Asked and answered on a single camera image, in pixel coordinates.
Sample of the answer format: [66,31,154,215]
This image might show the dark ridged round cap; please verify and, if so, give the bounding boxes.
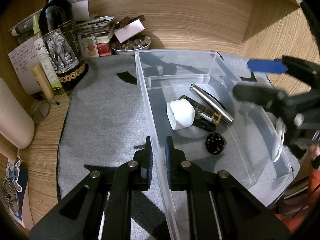
[205,132,227,155]

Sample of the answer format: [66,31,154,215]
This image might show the white power adapter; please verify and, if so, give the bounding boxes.
[167,99,195,131]

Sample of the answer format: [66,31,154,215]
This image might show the black gold lighter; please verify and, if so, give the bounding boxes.
[178,95,221,132]

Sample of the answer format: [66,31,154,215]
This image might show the silver metal cylinder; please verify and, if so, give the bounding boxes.
[189,83,234,124]

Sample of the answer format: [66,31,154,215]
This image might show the clear plastic bin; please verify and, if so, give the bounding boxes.
[136,50,293,239]

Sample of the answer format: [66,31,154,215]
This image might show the grey felt mat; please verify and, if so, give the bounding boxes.
[57,50,300,239]

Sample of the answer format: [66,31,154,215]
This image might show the eyeglasses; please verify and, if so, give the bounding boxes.
[31,100,60,126]

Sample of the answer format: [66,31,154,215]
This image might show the bowl of small trinkets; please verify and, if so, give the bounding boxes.
[111,37,151,55]

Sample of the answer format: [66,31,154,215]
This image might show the traffic light card box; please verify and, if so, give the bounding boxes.
[80,36,99,59]

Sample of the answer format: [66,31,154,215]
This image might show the white card on bowl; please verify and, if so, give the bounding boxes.
[114,20,145,43]

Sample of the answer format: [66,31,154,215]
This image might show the beige lip balm tube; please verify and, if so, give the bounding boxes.
[31,63,55,100]

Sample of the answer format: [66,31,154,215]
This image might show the cream pink mug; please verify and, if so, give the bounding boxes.
[1,78,35,149]

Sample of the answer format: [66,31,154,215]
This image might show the sticker card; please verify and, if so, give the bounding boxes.
[1,156,34,230]

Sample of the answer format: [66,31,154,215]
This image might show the stack of books and papers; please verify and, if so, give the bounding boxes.
[8,0,118,55]

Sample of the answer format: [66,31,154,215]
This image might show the green white tube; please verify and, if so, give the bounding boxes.
[32,14,62,91]

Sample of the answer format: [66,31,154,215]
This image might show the white paper note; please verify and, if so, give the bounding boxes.
[8,38,41,95]

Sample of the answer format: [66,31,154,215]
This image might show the dark wine bottle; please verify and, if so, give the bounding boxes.
[39,0,88,93]

